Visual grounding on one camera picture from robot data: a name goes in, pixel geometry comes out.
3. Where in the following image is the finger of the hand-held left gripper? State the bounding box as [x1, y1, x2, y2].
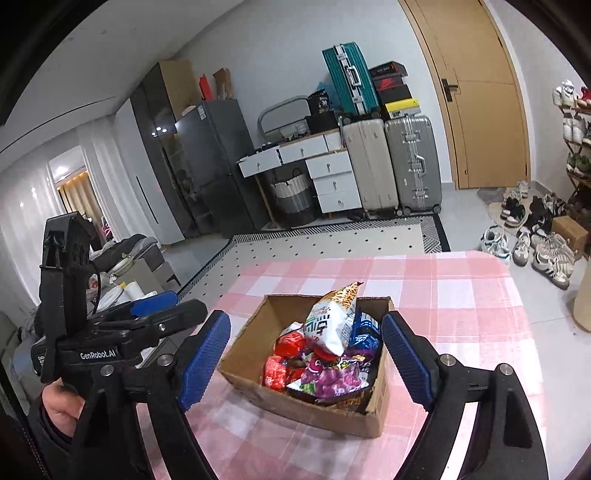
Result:
[99, 299, 208, 343]
[92, 292, 179, 324]

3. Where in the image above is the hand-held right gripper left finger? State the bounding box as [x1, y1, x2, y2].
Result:
[69, 310, 232, 480]

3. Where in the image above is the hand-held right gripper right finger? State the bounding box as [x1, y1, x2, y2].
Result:
[382, 311, 548, 480]

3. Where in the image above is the blue cookie packet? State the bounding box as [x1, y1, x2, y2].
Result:
[348, 311, 384, 356]

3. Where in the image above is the red white-label snack packet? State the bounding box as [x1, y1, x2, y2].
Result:
[263, 355, 296, 391]

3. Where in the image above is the purple snack packet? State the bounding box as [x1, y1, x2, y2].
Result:
[286, 364, 370, 400]

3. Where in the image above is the noodle snack packet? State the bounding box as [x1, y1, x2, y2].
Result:
[302, 281, 363, 356]

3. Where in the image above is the brown cardboard box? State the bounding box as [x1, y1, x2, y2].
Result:
[217, 294, 395, 439]

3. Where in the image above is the person's left forearm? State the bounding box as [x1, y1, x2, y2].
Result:
[4, 392, 75, 480]

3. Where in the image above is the person's left hand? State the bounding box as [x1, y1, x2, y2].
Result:
[41, 382, 86, 438]

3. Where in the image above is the pink checked tablecloth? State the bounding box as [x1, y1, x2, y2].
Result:
[178, 250, 546, 480]

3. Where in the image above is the yellow curtain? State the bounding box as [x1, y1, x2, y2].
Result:
[58, 168, 100, 232]

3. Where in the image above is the black refrigerator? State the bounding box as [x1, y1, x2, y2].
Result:
[174, 99, 271, 236]

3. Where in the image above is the woven laundry basket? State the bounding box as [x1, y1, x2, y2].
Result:
[269, 167, 317, 227]

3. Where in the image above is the dark glass cabinet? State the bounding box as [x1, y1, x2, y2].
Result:
[130, 62, 204, 238]

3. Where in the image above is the pile of sneakers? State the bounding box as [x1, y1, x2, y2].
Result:
[480, 180, 585, 291]

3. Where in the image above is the grey door mat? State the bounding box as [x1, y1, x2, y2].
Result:
[475, 185, 532, 208]

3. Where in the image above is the cream waste bin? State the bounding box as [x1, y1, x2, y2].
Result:
[573, 261, 591, 333]

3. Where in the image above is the white drawer cabinet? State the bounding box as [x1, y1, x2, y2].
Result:
[305, 150, 363, 214]

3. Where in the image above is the beige suitcase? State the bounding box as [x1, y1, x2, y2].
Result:
[342, 119, 400, 217]

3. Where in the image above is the silver suitcase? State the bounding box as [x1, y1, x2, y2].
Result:
[384, 114, 443, 215]

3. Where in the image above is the white dressing desk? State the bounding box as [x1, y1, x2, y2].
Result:
[238, 129, 345, 178]

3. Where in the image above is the small cardboard box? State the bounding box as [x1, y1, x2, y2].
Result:
[551, 215, 589, 254]

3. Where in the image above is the tan flat cardboard box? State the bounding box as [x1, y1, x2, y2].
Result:
[159, 60, 199, 121]

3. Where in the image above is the oval mirror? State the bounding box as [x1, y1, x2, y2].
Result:
[257, 96, 310, 139]

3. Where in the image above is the brown paper bag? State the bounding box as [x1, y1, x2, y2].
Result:
[212, 68, 233, 99]

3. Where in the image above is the black bag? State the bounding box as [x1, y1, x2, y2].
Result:
[305, 113, 342, 132]

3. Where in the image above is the wooden shoe rack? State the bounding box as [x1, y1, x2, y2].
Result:
[551, 78, 591, 259]

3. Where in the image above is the yellow black shoe box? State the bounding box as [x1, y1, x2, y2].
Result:
[383, 98, 420, 120]

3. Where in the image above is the wooden door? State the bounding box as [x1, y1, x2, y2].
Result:
[399, 0, 529, 190]

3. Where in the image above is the black printed gift box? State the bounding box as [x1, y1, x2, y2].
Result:
[307, 91, 331, 116]

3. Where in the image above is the teal suitcase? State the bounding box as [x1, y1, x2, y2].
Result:
[322, 42, 380, 116]

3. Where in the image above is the black orange shoe box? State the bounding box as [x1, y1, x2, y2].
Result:
[369, 61, 407, 79]

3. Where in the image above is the shelved shoes group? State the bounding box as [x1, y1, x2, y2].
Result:
[551, 79, 591, 176]

